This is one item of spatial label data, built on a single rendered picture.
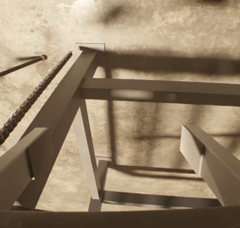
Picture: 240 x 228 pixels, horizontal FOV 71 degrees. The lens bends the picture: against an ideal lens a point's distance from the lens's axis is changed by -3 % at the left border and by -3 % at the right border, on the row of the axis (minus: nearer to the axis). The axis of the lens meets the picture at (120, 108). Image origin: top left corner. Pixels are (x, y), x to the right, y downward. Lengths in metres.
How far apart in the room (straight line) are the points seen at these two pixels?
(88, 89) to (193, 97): 0.37
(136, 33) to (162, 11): 0.14
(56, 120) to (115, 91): 0.24
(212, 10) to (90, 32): 0.56
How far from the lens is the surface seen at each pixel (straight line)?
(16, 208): 0.42
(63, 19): 0.94
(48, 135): 0.17
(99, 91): 0.63
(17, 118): 0.53
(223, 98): 0.69
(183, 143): 0.17
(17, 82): 1.24
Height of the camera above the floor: 0.85
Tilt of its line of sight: 51 degrees down
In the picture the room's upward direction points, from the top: 171 degrees counter-clockwise
